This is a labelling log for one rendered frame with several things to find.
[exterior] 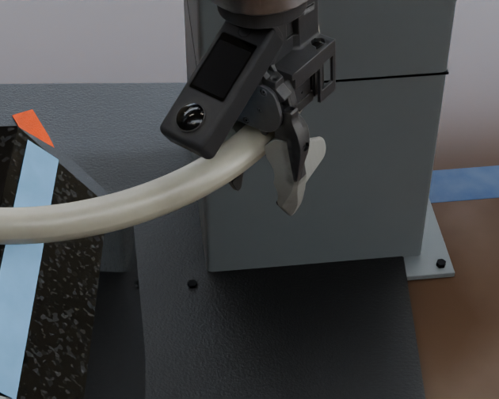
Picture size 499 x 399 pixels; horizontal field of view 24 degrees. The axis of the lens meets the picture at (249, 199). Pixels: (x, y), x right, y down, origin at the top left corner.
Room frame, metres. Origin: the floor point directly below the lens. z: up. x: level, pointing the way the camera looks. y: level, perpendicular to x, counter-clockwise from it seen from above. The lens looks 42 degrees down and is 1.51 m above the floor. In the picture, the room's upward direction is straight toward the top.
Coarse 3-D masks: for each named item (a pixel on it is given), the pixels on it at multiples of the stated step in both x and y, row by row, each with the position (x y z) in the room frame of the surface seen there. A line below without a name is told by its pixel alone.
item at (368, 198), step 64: (192, 0) 1.57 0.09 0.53; (320, 0) 1.49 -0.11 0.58; (384, 0) 1.50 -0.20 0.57; (448, 0) 1.51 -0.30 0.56; (192, 64) 1.64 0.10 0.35; (384, 64) 1.50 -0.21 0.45; (320, 128) 1.49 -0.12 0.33; (384, 128) 1.50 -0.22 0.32; (256, 192) 1.48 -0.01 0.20; (320, 192) 1.49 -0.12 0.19; (384, 192) 1.50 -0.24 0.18; (256, 256) 1.48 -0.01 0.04; (320, 256) 1.49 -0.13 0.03; (384, 256) 1.50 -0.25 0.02; (448, 256) 1.51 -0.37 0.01
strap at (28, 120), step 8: (24, 112) 1.93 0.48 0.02; (32, 112) 1.93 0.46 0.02; (16, 120) 1.91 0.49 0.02; (24, 120) 1.91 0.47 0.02; (32, 120) 1.91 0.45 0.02; (24, 128) 1.88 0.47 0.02; (32, 128) 1.88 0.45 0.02; (40, 128) 1.88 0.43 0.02; (40, 136) 1.85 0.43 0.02; (48, 136) 1.85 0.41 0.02; (48, 144) 1.83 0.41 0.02
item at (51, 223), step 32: (256, 128) 0.76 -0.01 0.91; (224, 160) 0.72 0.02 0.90; (256, 160) 0.74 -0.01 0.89; (128, 192) 0.69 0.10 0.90; (160, 192) 0.69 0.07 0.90; (192, 192) 0.70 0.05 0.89; (0, 224) 0.66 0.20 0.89; (32, 224) 0.66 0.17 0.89; (64, 224) 0.66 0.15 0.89; (96, 224) 0.66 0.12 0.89; (128, 224) 0.67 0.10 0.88
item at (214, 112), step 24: (216, 48) 0.76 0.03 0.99; (240, 48) 0.75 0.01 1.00; (264, 48) 0.75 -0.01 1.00; (216, 72) 0.74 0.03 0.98; (240, 72) 0.73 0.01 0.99; (264, 72) 0.74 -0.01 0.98; (192, 96) 0.73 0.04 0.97; (216, 96) 0.72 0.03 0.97; (240, 96) 0.72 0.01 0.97; (168, 120) 0.71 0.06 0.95; (192, 120) 0.70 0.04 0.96; (216, 120) 0.70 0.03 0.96; (192, 144) 0.69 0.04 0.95; (216, 144) 0.70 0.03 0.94
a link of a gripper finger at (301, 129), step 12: (288, 108) 0.74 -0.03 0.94; (288, 120) 0.73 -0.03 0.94; (300, 120) 0.74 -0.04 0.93; (276, 132) 0.74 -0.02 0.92; (288, 132) 0.73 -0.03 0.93; (300, 132) 0.73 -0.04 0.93; (288, 144) 0.73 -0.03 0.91; (300, 144) 0.73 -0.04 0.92; (300, 156) 0.73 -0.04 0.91; (300, 168) 0.73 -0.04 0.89
